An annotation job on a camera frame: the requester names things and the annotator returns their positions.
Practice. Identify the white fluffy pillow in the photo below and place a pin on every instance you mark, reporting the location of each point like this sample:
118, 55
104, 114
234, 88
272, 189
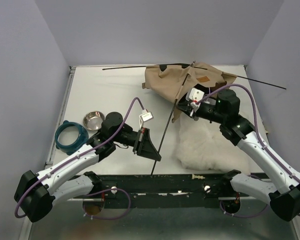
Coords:
202, 147

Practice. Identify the cream chess piece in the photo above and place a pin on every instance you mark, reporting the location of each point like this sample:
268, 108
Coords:
199, 177

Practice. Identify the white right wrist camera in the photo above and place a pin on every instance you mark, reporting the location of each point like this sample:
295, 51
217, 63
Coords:
194, 96

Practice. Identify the steel pet bowl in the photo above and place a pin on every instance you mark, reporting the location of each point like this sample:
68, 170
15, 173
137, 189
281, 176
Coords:
93, 120

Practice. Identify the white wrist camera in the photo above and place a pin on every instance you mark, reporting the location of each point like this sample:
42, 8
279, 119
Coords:
144, 117
194, 96

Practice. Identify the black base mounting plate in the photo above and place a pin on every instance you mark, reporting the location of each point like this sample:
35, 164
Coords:
163, 191

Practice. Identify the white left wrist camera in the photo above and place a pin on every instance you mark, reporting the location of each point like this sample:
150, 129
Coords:
144, 117

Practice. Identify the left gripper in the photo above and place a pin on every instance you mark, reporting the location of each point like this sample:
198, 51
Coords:
146, 148

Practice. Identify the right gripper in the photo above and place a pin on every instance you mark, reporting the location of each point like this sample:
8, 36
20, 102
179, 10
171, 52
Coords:
186, 107

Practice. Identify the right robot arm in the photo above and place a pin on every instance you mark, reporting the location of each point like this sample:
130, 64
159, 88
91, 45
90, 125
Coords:
282, 194

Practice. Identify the teal double bowl stand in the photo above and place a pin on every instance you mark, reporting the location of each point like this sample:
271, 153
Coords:
70, 136

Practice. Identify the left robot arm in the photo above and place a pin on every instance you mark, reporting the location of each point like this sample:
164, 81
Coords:
37, 193

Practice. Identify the beige pet tent fabric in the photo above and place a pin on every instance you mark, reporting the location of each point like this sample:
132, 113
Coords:
166, 79

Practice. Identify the aluminium rail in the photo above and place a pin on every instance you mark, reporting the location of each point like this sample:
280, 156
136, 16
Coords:
48, 164

